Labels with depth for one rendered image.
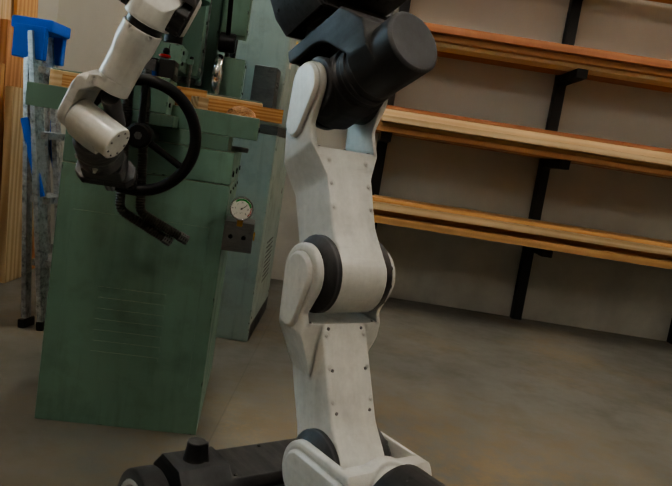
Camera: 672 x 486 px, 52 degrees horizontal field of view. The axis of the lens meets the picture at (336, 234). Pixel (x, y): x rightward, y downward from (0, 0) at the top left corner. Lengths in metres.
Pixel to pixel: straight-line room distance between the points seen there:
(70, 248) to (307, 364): 0.89
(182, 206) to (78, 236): 0.28
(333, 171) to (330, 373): 0.37
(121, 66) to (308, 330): 0.57
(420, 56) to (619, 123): 3.42
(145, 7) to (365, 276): 0.60
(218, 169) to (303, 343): 0.76
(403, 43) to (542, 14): 3.32
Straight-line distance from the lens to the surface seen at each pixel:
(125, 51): 1.26
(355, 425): 1.27
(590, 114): 4.49
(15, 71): 3.75
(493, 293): 4.42
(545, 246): 3.92
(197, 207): 1.88
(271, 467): 1.48
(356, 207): 1.27
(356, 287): 1.22
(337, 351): 1.26
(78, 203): 1.93
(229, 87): 2.18
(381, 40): 1.18
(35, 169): 2.79
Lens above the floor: 0.84
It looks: 7 degrees down
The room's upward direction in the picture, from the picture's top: 9 degrees clockwise
